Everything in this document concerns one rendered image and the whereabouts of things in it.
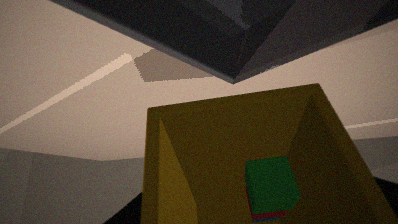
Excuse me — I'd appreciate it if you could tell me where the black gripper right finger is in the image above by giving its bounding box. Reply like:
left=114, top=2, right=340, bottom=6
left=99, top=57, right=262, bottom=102
left=374, top=176, right=398, bottom=219

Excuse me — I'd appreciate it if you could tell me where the yellow square cup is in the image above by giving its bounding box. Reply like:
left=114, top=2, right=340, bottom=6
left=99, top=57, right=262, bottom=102
left=140, top=83, right=398, bottom=224

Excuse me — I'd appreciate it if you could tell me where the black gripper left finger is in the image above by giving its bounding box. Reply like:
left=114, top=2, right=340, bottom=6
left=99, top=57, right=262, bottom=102
left=103, top=192, right=142, bottom=224

